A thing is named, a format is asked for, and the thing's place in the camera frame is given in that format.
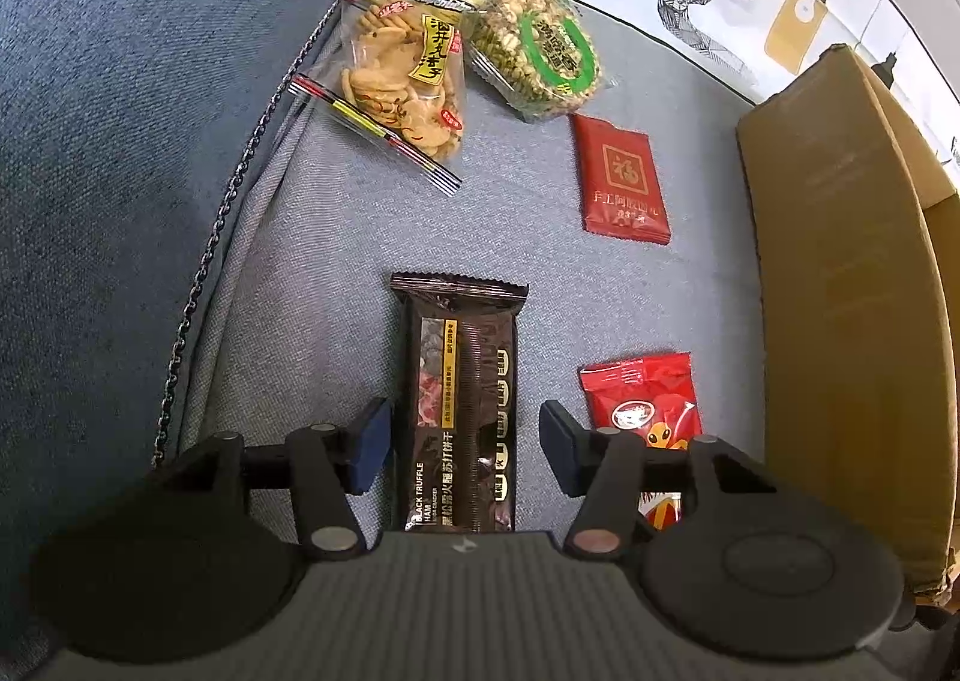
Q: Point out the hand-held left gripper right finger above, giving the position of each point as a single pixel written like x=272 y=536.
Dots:
x=561 y=445

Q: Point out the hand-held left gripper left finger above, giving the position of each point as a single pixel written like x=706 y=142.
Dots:
x=371 y=445

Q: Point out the black cracker packet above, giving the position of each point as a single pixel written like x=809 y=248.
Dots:
x=457 y=366

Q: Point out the brown cardboard box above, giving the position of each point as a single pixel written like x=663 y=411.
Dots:
x=840 y=276

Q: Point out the green label puffed snack packet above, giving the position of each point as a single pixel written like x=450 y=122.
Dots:
x=559 y=47

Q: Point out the red snack packet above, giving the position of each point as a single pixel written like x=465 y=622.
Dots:
x=637 y=396

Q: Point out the grey deer print sofa cover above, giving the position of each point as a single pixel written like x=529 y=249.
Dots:
x=487 y=231

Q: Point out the flat dark red sachet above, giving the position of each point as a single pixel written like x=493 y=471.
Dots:
x=619 y=178

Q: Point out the clear bag of round crackers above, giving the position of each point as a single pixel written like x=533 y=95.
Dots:
x=390 y=81

